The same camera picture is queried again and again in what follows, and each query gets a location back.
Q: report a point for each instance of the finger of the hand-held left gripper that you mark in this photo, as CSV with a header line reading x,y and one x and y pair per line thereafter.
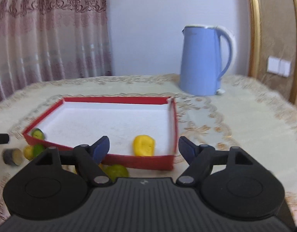
x,y
1,138

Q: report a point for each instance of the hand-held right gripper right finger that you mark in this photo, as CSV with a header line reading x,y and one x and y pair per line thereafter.
x,y
186,148

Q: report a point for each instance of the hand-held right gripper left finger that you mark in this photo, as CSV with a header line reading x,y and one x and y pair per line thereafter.
x,y
101,149

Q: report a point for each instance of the dark cylinder with tan face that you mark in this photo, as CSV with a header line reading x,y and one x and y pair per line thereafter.
x,y
13,157

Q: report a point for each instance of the red shallow cardboard box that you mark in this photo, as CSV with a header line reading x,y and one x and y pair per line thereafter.
x,y
109,123

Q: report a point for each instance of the green toy fruit with face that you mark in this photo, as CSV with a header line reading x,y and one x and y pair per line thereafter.
x,y
37,133

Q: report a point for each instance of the yellow toy pepper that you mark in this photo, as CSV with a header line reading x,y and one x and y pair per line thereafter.
x,y
143,145

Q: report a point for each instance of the beige embroidered tablecloth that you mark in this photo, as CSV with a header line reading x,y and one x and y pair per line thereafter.
x,y
240,118

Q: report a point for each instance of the blue electric kettle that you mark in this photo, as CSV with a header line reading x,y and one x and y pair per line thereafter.
x,y
201,62

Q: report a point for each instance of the pink patterned curtain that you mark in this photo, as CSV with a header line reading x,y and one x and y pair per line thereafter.
x,y
46,33

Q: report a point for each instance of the gold framed upholstered panel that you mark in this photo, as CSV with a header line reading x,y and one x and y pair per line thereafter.
x,y
279,24

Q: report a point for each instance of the white wall switch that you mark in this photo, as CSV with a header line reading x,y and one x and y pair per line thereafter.
x,y
279,65

